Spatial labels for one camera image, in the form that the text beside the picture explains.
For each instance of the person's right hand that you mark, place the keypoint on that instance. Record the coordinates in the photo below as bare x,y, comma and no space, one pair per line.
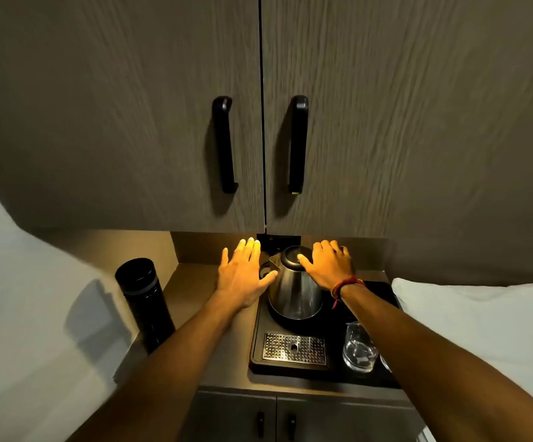
331,266

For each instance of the person's left hand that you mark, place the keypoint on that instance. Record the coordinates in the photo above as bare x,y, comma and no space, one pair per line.
241,280

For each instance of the person's left little finger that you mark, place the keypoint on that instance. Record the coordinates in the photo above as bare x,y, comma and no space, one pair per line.
224,257

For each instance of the person's right little finger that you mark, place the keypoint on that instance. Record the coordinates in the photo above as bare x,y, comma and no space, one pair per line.
345,253

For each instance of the person's left middle finger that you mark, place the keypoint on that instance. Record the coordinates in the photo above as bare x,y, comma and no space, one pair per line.
248,249

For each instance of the person's left thumb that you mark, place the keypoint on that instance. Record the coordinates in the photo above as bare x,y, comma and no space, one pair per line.
269,278

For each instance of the person's right thumb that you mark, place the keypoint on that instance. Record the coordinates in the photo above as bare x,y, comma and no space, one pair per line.
305,262

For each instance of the person's right middle finger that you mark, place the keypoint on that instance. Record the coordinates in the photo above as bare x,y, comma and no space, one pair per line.
327,248

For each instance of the person's right forearm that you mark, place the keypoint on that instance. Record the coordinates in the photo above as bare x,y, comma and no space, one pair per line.
432,359

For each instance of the person's left forearm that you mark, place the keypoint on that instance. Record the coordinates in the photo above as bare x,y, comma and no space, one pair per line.
170,368

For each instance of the stainless steel electric kettle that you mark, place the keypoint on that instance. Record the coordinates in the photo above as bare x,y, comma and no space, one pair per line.
294,289

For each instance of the black serving tray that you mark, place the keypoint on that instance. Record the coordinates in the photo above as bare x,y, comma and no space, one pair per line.
335,312

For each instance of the perforated metal drip grate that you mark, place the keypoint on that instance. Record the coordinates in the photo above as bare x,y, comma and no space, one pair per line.
294,349

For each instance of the black thermos bottle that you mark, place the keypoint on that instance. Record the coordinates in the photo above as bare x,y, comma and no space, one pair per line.
144,303

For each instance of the clear drinking glass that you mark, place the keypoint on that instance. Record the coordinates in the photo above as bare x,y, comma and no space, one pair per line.
360,349

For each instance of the grey low cupboard door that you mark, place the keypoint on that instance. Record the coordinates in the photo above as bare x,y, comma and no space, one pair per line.
229,418
349,423

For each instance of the grey wooden cabinet door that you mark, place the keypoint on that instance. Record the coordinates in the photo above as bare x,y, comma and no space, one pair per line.
110,110
409,110

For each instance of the white pillow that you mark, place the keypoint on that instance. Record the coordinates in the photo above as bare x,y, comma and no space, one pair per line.
487,336

